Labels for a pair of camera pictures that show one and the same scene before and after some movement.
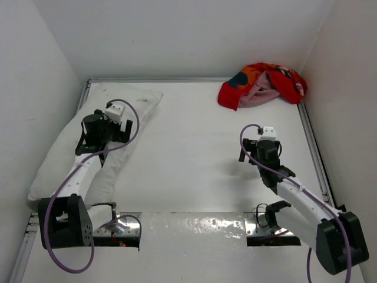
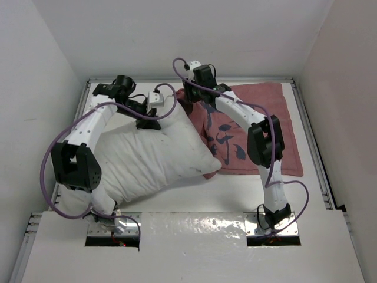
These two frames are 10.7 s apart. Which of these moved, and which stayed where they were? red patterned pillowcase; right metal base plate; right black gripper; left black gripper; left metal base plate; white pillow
Moved: white pillow; red patterned pillowcase; right black gripper; left black gripper
Stayed: left metal base plate; right metal base plate
